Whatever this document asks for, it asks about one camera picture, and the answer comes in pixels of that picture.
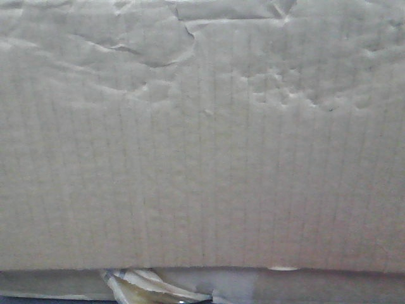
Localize brown cardboard box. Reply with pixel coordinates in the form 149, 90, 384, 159
0, 0, 405, 304

